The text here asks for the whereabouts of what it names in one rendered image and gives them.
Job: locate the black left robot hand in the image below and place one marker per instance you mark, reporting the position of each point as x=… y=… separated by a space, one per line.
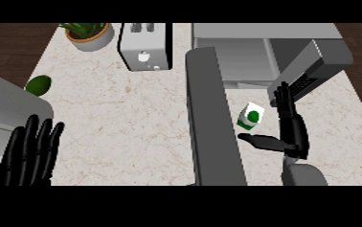
x=29 y=155

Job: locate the green round fruit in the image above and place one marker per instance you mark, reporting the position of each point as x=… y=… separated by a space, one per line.
x=38 y=85

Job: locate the white and green milk carton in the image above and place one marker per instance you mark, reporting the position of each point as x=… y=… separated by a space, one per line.
x=251 y=116

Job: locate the dark grey microwave door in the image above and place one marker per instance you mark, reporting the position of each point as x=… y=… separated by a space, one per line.
x=212 y=119

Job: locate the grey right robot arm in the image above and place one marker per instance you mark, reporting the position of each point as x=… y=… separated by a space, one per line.
x=302 y=174

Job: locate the grey microwave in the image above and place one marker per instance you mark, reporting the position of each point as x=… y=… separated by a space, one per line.
x=276 y=58

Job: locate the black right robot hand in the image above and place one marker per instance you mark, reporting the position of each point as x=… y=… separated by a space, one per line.
x=292 y=131

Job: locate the silver toaster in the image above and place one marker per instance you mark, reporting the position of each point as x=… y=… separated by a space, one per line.
x=146 y=47

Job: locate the green plant in grey pot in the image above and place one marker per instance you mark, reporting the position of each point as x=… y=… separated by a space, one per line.
x=90 y=34

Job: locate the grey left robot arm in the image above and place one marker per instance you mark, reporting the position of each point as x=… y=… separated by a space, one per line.
x=20 y=104

